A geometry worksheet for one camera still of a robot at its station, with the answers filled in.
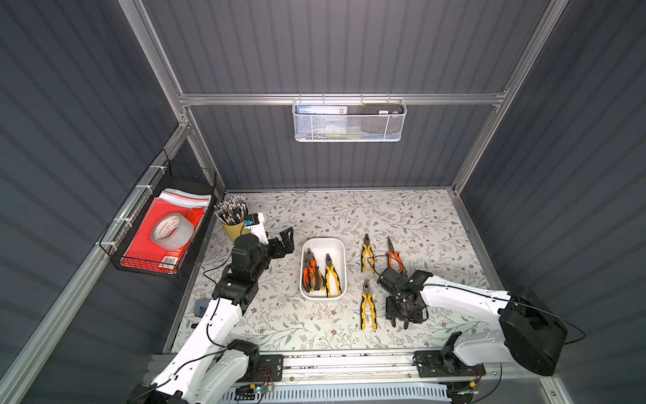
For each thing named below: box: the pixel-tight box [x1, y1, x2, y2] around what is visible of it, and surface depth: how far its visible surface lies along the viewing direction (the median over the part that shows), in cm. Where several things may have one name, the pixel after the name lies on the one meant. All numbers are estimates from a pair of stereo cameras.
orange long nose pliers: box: [301, 248, 318, 293], surface depth 90 cm
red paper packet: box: [119, 188, 212, 274], surface depth 71 cm
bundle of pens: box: [213, 195, 249, 226], surface depth 93 cm
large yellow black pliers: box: [360, 279, 378, 330], surface depth 86 cm
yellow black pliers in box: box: [324, 253, 343, 298], surface depth 93 cm
